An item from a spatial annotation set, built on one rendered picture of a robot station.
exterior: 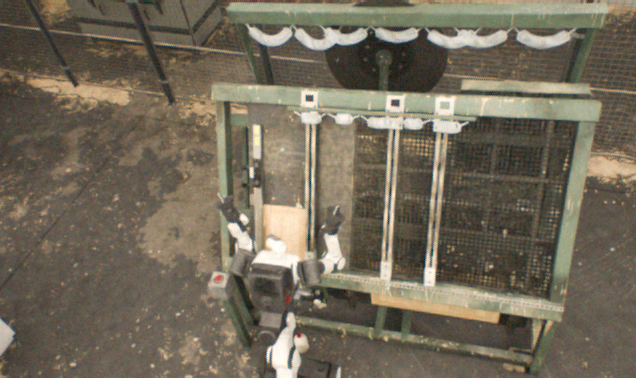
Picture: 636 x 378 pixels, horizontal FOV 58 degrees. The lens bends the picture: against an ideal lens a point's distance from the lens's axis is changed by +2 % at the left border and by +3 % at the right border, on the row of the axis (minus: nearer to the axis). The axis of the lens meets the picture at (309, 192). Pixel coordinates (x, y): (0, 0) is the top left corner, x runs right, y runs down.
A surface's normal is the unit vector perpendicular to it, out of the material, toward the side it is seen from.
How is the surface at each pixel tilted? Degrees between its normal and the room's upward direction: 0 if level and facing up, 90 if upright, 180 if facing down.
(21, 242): 0
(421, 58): 90
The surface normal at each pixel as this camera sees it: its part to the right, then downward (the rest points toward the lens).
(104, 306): -0.13, -0.66
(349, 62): -0.24, 0.74
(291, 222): -0.27, 0.30
